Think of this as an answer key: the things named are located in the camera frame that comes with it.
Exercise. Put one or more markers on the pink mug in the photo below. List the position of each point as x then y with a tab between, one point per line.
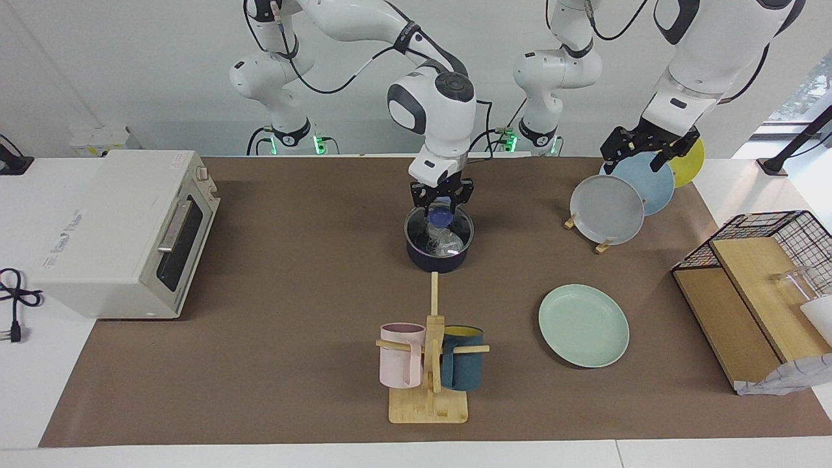
398	364

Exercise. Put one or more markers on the black desk clamp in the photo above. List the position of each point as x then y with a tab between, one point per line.
13	164

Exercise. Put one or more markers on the glass lid with blue knob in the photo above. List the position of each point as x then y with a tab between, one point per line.
441	216

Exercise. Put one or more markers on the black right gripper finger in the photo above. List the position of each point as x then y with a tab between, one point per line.
421	208
462	207

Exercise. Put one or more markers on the bamboo two-tier shelf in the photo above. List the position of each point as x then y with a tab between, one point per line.
747	286

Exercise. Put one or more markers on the white wall socket box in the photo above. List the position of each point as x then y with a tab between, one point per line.
97	140

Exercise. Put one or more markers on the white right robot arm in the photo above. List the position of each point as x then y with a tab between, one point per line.
442	104

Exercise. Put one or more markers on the dark blue saucepan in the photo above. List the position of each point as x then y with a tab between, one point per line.
437	263

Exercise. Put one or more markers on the wooden plate rack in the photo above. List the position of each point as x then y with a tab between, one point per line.
602	247

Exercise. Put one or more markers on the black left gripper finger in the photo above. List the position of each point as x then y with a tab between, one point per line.
608	164
662	160

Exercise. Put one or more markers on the clear glass cup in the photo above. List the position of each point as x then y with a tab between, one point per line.
794	283

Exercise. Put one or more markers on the grey patterned cloth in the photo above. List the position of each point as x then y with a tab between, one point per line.
790	377

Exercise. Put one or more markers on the white cup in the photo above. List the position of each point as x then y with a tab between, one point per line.
820	318

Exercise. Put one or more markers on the wooden mug tree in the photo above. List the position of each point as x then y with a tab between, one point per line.
429	406

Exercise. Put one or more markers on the mint green plate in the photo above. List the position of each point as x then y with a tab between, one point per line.
584	325

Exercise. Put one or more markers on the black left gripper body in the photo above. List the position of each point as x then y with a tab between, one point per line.
650	140

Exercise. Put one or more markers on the yellow plate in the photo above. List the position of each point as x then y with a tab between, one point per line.
690	166

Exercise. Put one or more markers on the grey plate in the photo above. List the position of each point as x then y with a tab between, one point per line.
604	209

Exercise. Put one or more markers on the brown table mat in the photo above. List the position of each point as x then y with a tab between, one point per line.
292	364

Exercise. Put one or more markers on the white toaster oven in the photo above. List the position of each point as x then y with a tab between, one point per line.
110	227

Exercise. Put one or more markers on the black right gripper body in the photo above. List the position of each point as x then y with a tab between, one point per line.
442	190

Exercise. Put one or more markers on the clear vermicelli packet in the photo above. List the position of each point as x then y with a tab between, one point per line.
447	244

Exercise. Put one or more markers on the light blue plate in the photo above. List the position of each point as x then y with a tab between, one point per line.
653	188

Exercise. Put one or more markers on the dark teal mug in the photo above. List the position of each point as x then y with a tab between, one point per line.
465	367

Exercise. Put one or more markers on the black clamp stand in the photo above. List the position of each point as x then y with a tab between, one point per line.
790	153

